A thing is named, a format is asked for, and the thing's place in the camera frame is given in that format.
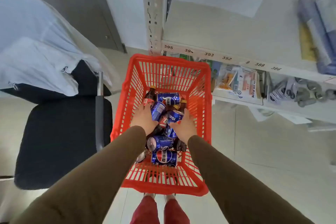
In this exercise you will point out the person's right hand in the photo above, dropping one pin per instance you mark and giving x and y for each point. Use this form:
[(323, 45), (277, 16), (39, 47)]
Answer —
[(186, 129)]

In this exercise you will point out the blue soda can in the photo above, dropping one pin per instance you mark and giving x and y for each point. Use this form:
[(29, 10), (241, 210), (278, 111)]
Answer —
[(158, 110), (175, 116)]

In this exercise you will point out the pile of blue cans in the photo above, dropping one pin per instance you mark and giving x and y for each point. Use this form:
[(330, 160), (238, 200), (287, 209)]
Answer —
[(164, 157)]

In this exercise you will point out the person's right forearm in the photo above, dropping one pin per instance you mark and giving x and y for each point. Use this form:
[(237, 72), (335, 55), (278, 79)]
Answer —
[(236, 184)]

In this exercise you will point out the person's left thumb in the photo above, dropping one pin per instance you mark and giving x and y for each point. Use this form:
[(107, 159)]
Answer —
[(154, 124)]

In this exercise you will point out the person's left shoe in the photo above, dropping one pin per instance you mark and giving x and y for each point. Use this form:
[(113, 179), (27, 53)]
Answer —
[(149, 195)]

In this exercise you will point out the white red tube packet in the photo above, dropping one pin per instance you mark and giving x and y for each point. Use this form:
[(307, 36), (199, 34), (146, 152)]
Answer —
[(246, 83)]

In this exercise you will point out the dark hand tools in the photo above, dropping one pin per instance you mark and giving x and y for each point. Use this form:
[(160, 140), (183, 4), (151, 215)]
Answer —
[(263, 84)]

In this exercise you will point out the red plastic shopping basket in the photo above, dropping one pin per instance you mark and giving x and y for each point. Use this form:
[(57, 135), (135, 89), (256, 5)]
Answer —
[(162, 188)]

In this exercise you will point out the green packets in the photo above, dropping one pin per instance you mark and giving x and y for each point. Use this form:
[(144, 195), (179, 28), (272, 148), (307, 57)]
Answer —
[(183, 56)]

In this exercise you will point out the black office chair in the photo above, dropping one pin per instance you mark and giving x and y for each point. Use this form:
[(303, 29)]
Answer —
[(60, 137)]

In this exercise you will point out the person's right thumb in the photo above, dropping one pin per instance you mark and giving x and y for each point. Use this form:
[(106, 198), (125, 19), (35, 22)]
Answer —
[(175, 125)]

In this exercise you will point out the dark cola bottle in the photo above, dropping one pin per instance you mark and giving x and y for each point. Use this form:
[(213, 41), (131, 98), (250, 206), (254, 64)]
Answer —
[(150, 97), (183, 105), (180, 145), (164, 122)]

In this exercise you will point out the white metal shelf rack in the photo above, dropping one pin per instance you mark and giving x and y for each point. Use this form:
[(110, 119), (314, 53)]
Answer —
[(153, 24)]

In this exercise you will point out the yellow packet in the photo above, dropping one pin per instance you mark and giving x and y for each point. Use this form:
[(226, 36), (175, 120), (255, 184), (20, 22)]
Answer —
[(307, 44)]

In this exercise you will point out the pile of grey metal parts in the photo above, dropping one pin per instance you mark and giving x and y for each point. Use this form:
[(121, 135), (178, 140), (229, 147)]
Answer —
[(307, 95)]

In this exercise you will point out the blue packet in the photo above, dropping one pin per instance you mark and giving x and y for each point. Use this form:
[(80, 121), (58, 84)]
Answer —
[(215, 71)]

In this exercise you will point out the person's shoe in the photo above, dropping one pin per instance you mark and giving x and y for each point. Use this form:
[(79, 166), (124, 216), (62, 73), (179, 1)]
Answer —
[(149, 195), (169, 196)]

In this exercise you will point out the orange item packet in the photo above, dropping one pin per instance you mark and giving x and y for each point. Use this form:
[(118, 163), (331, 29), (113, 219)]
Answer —
[(227, 78)]

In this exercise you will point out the metal binder clip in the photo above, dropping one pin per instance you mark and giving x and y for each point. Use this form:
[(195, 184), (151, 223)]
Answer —
[(64, 69), (13, 85)]

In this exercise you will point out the person's right shoe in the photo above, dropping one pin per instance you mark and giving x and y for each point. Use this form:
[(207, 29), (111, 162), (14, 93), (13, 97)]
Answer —
[(169, 196)]

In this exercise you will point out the person's left forearm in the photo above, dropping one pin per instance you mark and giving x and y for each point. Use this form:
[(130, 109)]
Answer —
[(86, 181)]

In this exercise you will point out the red trousers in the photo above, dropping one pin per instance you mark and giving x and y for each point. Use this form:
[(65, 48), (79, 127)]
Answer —
[(147, 213)]

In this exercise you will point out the packets of metal rings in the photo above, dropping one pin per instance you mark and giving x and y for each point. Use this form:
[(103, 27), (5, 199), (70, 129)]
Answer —
[(280, 92)]

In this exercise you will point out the person's left hand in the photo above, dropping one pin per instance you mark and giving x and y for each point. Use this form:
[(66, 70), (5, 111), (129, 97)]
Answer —
[(141, 118)]

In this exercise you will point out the grey door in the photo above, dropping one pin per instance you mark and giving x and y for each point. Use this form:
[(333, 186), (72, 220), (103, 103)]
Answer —
[(65, 3)]

